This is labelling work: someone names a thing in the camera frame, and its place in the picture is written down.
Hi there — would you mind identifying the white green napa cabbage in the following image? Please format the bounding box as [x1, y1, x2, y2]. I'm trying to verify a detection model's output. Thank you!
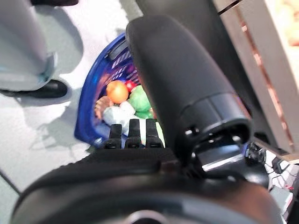
[102, 100, 141, 137]

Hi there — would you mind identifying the brown mushroom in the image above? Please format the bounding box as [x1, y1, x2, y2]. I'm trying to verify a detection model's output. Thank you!
[94, 96, 110, 120]

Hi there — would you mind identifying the small orange vegetable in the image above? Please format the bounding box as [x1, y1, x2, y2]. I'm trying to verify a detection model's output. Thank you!
[106, 81, 129, 105]

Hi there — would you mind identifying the blue plastic shopping basket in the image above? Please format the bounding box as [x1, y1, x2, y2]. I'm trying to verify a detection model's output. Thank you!
[74, 32, 167, 150]

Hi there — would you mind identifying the small red vegetable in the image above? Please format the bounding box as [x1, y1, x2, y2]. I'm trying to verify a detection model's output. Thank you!
[125, 80, 137, 93]

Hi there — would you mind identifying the small green vegetable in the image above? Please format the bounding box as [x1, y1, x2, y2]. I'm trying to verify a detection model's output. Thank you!
[128, 85, 154, 119]

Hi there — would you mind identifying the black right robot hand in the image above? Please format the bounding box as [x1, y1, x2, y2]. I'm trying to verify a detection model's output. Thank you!
[10, 15, 289, 224]

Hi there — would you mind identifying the wooden crate holding potatoes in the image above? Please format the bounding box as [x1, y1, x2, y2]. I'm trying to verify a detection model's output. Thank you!
[216, 0, 299, 156]

